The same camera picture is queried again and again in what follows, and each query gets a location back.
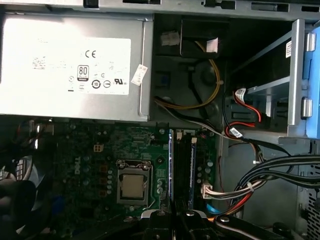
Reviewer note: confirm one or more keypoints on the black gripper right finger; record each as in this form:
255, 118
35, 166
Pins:
192, 227

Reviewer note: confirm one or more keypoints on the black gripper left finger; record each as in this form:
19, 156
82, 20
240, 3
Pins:
160, 225

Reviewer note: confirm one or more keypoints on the green RAM stick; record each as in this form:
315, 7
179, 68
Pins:
171, 162

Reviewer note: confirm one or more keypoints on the CPU socket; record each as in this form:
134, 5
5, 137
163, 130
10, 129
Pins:
132, 201

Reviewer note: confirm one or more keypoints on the silver CPU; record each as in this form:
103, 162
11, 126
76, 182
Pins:
133, 186

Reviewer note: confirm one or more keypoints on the metal socket cover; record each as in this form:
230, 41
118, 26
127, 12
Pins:
132, 169

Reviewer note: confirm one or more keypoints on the green motherboard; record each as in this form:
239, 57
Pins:
105, 140

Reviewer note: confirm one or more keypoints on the black case fan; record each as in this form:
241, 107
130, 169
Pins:
23, 165

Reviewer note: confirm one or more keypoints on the grey power supply unit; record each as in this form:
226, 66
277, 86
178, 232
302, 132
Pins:
25, 105

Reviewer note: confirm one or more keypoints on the grey metal drive cage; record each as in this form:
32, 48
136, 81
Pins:
296, 75

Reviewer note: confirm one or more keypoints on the white power plug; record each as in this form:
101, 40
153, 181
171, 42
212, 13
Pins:
170, 38

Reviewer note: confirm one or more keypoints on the black PC case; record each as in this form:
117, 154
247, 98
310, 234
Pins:
175, 8

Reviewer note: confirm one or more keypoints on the blue plastic drive bracket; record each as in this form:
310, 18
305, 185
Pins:
315, 100

